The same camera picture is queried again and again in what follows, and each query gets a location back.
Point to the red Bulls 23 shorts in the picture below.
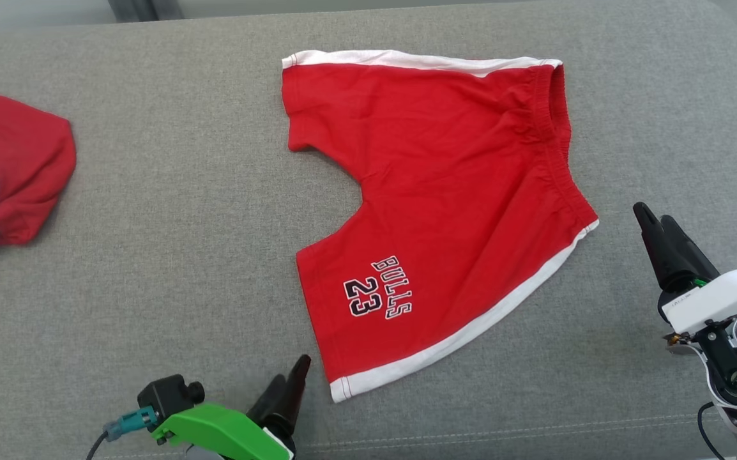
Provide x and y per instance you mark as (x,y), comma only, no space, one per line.
(445,191)

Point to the red jersey with white sleeves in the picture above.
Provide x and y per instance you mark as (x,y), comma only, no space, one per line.
(23,166)

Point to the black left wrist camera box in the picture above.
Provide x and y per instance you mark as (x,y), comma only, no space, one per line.
(167,393)

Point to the grey fabric sofa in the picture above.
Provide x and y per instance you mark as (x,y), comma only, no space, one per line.
(183,255)

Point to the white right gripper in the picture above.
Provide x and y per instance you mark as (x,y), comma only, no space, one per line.
(726,297)

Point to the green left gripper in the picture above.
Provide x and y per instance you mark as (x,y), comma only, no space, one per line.
(221,431)

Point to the grey double partition post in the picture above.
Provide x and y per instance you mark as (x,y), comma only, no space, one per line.
(145,7)

